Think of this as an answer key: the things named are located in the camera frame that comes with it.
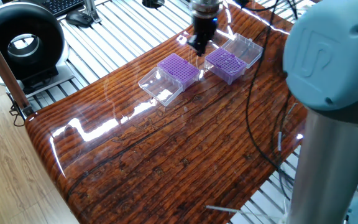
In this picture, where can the brown wooden post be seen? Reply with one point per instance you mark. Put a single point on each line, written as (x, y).
(5, 74)

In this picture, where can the thin white rod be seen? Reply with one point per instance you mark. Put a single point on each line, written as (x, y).
(219, 209)

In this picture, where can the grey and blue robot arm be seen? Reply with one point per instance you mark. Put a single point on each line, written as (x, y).
(334, 112)

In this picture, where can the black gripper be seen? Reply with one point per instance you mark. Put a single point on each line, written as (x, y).
(204, 25)

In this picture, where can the glossy wood grain mat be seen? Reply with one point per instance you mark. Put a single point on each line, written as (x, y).
(185, 155)

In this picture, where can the black computer mouse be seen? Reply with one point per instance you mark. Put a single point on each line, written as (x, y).
(79, 18)

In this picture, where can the purple pipette tip holder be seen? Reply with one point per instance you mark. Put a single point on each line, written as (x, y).
(179, 70)
(225, 64)

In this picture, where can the black computer keyboard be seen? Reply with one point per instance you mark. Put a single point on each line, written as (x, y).
(64, 5)

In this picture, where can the silver ribbed wrist flange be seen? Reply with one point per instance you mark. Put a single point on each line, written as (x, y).
(205, 6)

